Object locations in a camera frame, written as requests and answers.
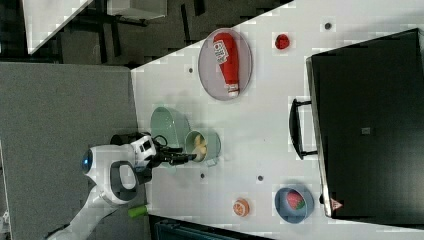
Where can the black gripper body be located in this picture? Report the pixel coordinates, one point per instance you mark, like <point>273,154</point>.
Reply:
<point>163,154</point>

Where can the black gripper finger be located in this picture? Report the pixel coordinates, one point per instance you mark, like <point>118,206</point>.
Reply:
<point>181,158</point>
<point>173,150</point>

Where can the peeled toy banana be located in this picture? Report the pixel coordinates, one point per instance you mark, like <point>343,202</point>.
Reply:
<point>200,147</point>

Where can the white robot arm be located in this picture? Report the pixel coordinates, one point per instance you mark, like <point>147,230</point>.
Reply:
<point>117,170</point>

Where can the green mug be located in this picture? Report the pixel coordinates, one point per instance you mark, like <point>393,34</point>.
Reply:
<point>213,145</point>

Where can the green colander basket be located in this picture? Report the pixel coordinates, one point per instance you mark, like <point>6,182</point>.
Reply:
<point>169,127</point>

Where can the red ketchup bottle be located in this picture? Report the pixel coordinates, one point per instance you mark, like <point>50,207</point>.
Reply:
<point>226,53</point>

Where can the grey partition panel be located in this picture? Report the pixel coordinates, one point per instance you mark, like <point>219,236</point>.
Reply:
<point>51,114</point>

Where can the toy strawberry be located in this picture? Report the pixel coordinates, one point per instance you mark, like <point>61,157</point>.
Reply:
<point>295,200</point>

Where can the blue bowl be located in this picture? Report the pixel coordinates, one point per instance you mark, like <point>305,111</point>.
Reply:
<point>286,212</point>

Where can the small red tomato toy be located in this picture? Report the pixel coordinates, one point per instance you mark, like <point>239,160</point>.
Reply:
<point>282,42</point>

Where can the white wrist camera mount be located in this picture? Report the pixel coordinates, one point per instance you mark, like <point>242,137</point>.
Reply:
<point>144,150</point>

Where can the blue metal frame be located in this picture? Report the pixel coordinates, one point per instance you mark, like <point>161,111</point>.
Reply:
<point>170,229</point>

